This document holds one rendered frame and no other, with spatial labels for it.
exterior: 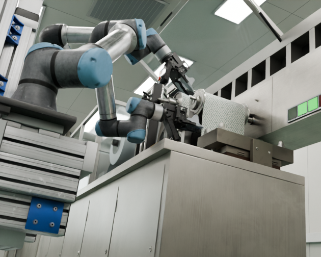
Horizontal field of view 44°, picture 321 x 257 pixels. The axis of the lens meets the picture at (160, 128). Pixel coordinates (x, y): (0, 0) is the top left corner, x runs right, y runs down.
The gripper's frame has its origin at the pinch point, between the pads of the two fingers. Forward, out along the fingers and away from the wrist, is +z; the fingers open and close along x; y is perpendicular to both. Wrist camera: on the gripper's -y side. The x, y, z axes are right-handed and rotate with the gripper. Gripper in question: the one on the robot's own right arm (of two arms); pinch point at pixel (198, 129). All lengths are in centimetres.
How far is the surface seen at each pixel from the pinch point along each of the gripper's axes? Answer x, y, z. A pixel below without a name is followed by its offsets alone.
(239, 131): -0.7, 5.0, 21.8
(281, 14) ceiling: 82, 171, 120
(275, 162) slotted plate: -19.2, -13.4, 28.2
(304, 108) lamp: -31.6, 9.3, 33.1
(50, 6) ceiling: 194, 171, -68
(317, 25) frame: -39, 49, 35
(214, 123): -0.7, 5.0, 7.9
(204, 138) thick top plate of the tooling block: -10.0, -8.1, -2.6
